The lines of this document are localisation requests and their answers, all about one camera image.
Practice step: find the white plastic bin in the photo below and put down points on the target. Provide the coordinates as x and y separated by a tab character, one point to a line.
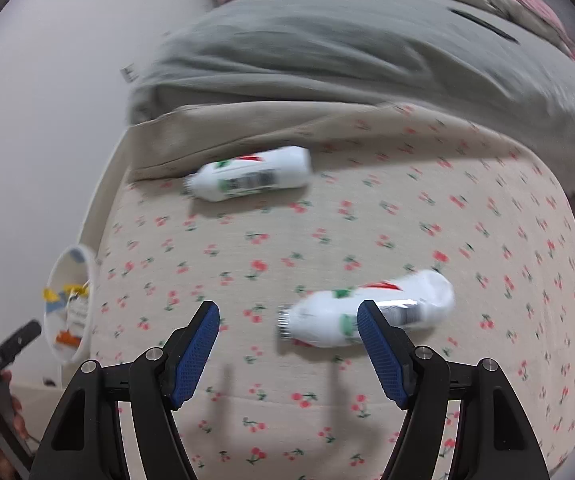
70	264

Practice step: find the orange peel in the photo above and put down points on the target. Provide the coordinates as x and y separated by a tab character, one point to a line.
67	338

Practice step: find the beige cloth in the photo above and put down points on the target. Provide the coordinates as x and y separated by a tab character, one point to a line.
227	130

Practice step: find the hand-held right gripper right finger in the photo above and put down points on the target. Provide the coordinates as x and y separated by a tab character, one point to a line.
382	355

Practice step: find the cherry print bed sheet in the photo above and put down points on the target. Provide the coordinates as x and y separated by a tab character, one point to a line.
317	240

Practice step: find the grey blanket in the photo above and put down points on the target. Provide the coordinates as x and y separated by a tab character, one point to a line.
342	50

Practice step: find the white cloth label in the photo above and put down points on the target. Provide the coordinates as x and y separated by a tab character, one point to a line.
128	74

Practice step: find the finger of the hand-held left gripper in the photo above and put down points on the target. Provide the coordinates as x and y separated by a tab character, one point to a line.
22	337

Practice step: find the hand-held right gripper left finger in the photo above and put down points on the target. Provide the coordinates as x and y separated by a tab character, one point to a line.
197	350

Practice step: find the white plastic bottle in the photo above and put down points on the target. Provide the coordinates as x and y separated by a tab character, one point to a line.
317	316
252	172

